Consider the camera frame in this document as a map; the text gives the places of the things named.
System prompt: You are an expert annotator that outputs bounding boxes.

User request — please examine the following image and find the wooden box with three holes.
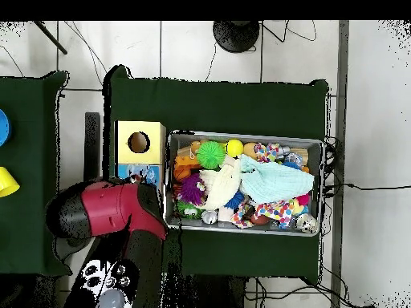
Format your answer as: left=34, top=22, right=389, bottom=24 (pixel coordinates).
left=114, top=120, right=167, bottom=190

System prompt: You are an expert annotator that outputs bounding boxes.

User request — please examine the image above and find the shallow clear mesh bin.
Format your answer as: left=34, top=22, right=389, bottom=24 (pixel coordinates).
left=163, top=131, right=324, bottom=237

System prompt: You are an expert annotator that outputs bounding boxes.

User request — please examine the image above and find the green spiky rubber ball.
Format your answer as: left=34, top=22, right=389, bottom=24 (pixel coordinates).
left=196, top=140, right=226, bottom=170

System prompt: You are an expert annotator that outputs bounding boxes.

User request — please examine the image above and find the orange toy building block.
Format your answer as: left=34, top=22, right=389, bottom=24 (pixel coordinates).
left=174, top=156, right=201, bottom=182

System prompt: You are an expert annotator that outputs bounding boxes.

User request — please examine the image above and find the cream white cloth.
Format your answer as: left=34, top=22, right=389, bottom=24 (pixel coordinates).
left=200, top=156, right=244, bottom=212

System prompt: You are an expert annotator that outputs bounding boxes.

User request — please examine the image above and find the purple spiky ball with eyes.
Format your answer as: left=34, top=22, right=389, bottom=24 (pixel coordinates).
left=177, top=174, right=208, bottom=206

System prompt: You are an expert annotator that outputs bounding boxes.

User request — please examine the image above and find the yellow ball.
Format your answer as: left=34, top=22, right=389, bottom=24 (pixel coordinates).
left=226, top=139, right=245, bottom=158

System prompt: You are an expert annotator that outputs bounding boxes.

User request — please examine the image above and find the dark green table cloth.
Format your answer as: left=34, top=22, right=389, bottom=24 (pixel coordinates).
left=102, top=63, right=332, bottom=283

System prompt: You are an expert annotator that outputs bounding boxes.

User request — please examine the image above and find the small colourful dotted cloth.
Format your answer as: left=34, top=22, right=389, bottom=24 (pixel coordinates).
left=254, top=142, right=283, bottom=163

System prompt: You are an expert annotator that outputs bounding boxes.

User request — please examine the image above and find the mint green cloth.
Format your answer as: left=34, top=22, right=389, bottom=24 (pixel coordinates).
left=238, top=153, right=315, bottom=205

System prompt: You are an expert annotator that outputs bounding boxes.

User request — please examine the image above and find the large colourful dotted cloth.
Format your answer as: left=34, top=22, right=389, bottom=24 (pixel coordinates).
left=232, top=200, right=303, bottom=229

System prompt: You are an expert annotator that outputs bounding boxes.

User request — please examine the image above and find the silver crushed can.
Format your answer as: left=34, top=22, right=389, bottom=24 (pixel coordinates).
left=296, top=213, right=319, bottom=233

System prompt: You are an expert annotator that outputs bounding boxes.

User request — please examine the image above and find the black panel stand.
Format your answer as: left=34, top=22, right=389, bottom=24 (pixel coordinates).
left=84, top=111, right=102, bottom=187

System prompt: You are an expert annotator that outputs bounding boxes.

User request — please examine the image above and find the black round stand base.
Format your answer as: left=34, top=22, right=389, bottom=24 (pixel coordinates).
left=213, top=20, right=261, bottom=54

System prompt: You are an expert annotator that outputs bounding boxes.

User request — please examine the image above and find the green cloth side table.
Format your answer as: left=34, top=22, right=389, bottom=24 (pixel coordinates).
left=0, top=70, right=70, bottom=277

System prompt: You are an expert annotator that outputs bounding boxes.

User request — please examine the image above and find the yellow cup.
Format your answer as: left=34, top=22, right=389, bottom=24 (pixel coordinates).
left=0, top=166, right=20, bottom=198

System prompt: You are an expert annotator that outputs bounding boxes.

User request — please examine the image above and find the black pole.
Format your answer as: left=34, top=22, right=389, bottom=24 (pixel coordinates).
left=33, top=20, right=68, bottom=55

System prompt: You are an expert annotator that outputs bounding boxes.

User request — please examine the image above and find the blue round object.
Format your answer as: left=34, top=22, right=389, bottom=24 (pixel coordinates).
left=0, top=108, right=12, bottom=145

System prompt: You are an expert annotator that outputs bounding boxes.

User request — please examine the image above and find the black cable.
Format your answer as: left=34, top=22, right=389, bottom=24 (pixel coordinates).
left=324, top=181, right=411, bottom=193

